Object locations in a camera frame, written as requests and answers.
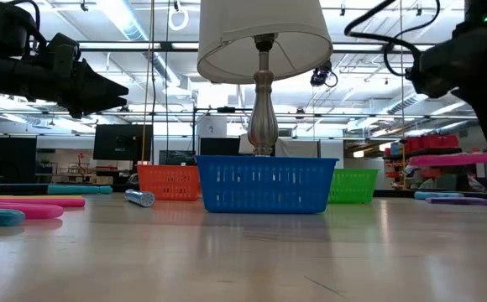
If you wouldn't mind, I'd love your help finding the black hanging camera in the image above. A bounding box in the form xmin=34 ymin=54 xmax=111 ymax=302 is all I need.
xmin=309 ymin=60 xmax=339 ymax=88

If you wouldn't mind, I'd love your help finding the teal marker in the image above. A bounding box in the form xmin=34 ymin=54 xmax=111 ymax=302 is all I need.
xmin=0 ymin=208 xmax=27 ymax=227
xmin=47 ymin=185 xmax=113 ymax=195

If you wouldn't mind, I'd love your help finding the large black monitor screen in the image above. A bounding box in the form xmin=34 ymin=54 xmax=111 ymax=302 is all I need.
xmin=93 ymin=123 xmax=154 ymax=162

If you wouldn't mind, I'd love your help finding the white hanging cloth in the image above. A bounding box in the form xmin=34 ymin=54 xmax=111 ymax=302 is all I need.
xmin=275 ymin=139 xmax=320 ymax=159

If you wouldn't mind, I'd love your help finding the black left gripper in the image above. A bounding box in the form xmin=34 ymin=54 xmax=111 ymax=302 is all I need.
xmin=58 ymin=58 xmax=129 ymax=120

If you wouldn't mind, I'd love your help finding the black aluminium table frame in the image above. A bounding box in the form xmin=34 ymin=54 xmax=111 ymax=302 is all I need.
xmin=0 ymin=183 xmax=487 ymax=207

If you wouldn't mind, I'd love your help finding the white ring light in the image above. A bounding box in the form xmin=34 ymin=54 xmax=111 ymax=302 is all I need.
xmin=168 ymin=7 xmax=190 ymax=32

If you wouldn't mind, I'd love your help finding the blue plastic basket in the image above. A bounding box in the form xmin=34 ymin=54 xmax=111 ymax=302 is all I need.
xmin=196 ymin=155 xmax=339 ymax=215

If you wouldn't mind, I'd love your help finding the white shade silver table lamp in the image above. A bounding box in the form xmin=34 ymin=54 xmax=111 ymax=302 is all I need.
xmin=196 ymin=0 xmax=334 ymax=157

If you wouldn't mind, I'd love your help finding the white numbered sign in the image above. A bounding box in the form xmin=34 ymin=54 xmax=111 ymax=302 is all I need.
xmin=196 ymin=116 xmax=228 ymax=138

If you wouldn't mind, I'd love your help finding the black background pipe frame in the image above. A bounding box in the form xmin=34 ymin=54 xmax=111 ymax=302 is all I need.
xmin=191 ymin=107 xmax=479 ymax=165

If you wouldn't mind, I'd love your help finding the dark chalkboard sign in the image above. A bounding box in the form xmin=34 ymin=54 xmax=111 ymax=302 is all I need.
xmin=159 ymin=149 xmax=197 ymax=166

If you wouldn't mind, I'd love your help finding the metallic blue marker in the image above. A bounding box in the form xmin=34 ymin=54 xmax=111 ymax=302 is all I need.
xmin=124 ymin=188 xmax=156 ymax=208

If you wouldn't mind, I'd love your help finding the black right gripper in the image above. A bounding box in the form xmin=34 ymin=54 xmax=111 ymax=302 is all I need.
xmin=406 ymin=24 xmax=487 ymax=161

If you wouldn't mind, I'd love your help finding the small dark monitor screen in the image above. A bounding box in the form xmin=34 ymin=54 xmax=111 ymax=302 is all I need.
xmin=199 ymin=137 xmax=242 ymax=157

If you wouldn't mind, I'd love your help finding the orange plastic basket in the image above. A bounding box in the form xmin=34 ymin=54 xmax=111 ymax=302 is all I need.
xmin=136 ymin=164 xmax=202 ymax=201

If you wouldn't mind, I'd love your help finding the black overhead frame beam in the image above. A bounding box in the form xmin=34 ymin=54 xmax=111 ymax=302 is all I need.
xmin=77 ymin=40 xmax=422 ymax=55

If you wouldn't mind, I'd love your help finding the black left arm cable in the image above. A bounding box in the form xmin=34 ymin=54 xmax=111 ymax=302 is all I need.
xmin=6 ymin=0 xmax=47 ymax=47

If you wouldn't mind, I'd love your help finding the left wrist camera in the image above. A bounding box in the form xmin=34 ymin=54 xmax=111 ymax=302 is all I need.
xmin=45 ymin=32 xmax=81 ymax=81

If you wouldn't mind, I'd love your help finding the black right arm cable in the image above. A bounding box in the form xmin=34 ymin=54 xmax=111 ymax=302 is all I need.
xmin=343 ymin=0 xmax=442 ymax=80

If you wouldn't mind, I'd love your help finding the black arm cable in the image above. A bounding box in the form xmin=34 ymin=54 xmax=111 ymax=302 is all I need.
xmin=343 ymin=0 xmax=442 ymax=80
xmin=6 ymin=0 xmax=47 ymax=47

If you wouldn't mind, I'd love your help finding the purple marker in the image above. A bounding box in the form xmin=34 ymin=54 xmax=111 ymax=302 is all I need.
xmin=426 ymin=196 xmax=487 ymax=206

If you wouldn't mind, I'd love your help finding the short pink marker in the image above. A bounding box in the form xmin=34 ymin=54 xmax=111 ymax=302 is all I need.
xmin=0 ymin=202 xmax=65 ymax=220

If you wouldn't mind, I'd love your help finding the black hanging cable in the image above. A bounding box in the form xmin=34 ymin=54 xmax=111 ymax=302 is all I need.
xmin=165 ymin=0 xmax=171 ymax=165

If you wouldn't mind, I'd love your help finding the storage shelf rack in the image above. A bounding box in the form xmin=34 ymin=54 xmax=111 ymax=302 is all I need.
xmin=384 ymin=133 xmax=465 ymax=190

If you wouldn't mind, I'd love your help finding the green plastic basket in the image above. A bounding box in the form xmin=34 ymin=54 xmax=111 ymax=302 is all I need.
xmin=328 ymin=168 xmax=380 ymax=205

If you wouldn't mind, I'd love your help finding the light blue marker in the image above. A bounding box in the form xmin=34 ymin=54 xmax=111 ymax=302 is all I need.
xmin=414 ymin=190 xmax=465 ymax=200

